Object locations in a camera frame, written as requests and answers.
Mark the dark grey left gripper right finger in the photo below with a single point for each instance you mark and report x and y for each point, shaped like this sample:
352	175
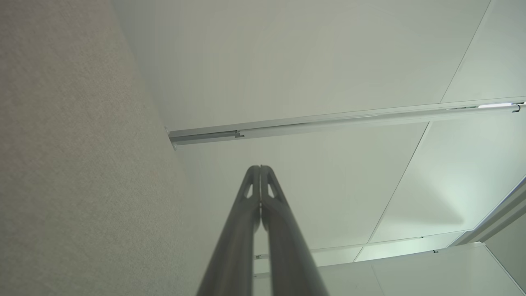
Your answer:
287	255

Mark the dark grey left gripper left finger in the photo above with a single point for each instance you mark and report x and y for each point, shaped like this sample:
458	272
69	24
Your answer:
234	246

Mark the thick metal ceiling rail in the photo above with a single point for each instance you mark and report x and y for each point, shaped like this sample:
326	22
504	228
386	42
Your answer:
328	121

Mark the grey glass partition frame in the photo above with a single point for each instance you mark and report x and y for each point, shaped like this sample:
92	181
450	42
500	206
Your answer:
501	213

